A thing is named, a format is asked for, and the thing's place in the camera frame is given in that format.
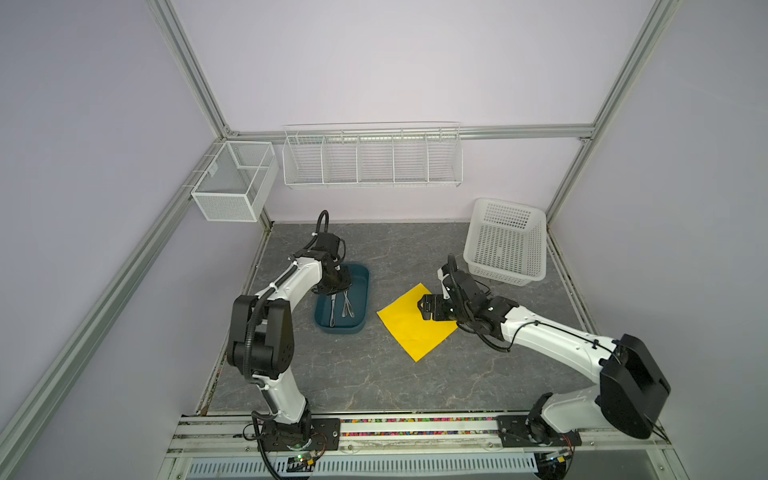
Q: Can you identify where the white mesh wall box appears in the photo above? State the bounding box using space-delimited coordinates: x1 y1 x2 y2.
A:
192 141 279 223

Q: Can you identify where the teal plastic tray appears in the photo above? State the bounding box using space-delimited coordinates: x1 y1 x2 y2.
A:
314 264 370 335

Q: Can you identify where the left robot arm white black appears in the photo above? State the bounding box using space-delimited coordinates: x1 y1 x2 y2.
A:
226 210 352 426

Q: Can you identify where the yellow paper napkin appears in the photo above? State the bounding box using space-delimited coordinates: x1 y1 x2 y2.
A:
377 283 458 362

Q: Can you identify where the white plastic perforated basket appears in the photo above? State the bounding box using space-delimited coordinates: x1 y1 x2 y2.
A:
463 198 547 286

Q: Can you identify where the silver fork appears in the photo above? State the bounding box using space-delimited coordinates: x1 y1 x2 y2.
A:
342 290 355 318

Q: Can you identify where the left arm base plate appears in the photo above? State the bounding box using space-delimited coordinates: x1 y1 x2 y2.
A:
258 417 341 452

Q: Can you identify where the white wire wall shelf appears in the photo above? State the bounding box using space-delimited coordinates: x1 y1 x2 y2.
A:
282 122 464 188

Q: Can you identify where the aluminium front rail frame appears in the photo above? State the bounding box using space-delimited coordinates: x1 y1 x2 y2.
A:
157 411 688 479

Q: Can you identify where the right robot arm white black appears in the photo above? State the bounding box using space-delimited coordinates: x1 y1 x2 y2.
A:
417 256 671 445

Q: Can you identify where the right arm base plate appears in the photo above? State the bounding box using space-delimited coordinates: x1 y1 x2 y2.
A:
496 414 582 448

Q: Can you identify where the white vent grille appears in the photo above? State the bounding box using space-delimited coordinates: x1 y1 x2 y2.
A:
186 452 538 479

